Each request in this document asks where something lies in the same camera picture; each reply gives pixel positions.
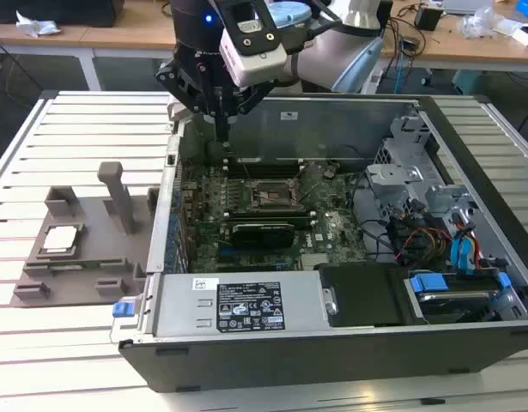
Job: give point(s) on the small black box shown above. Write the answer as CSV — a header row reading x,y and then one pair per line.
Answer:
x,y
427,19

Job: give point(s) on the teal box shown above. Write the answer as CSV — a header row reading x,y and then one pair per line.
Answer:
x,y
471,81

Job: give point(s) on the round coin cell battery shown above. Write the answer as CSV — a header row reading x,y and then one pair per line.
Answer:
x,y
329,173

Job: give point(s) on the grey plastic parts rack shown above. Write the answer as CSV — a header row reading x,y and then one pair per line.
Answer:
x,y
96,214

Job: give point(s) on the blue box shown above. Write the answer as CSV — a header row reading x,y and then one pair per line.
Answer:
x,y
527,7

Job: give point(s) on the CPU socket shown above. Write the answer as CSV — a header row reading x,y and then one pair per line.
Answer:
x,y
270,195

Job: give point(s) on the wooden desk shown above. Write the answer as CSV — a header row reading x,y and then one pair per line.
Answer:
x,y
130,34
32,40

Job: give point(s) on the green motherboard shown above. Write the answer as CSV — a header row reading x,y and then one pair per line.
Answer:
x,y
332,232

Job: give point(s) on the small silver heatsink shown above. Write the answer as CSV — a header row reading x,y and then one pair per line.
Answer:
x,y
314,262

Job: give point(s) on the blue case latch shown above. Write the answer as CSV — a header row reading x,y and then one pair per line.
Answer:
x,y
122,310

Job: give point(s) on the silver CPU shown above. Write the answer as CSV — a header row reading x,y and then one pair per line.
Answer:
x,y
59,237

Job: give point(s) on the black expansion slot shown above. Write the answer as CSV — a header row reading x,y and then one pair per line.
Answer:
x,y
255,259

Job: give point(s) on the black computer box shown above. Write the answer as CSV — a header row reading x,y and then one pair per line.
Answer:
x,y
53,10

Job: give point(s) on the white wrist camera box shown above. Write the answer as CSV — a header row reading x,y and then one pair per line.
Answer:
x,y
255,64

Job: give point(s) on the black open PC case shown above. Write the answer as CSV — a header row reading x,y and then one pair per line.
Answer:
x,y
289,360

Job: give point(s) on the silver power supply with label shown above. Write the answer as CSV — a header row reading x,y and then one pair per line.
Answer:
x,y
177,304

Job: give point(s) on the grey flat device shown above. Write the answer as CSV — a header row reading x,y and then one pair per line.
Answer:
x,y
465,4

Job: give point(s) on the green RAM stick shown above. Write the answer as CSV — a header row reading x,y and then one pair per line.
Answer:
x,y
66,267

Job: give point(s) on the silver metal disk bay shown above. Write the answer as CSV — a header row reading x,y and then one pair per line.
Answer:
x,y
392,176

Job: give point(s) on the clear plastic bag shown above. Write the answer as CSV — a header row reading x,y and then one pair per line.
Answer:
x,y
478,23

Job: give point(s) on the pale blue teach pendant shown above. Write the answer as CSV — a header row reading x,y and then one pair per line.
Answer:
x,y
362,64

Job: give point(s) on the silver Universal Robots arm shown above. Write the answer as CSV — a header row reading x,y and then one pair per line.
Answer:
x,y
323,60

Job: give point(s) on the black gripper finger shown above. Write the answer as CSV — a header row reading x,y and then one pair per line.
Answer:
x,y
250,101
173,81

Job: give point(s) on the crumpled white paper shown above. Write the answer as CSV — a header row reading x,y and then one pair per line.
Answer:
x,y
36,26

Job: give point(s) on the black RAM slot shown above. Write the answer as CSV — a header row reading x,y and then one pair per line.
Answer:
x,y
263,164
268,213
263,172
304,221

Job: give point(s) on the black graphics card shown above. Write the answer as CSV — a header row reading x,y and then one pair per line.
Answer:
x,y
263,235

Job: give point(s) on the hard disk in blue carrier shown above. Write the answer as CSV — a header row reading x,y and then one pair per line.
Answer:
x,y
452,300

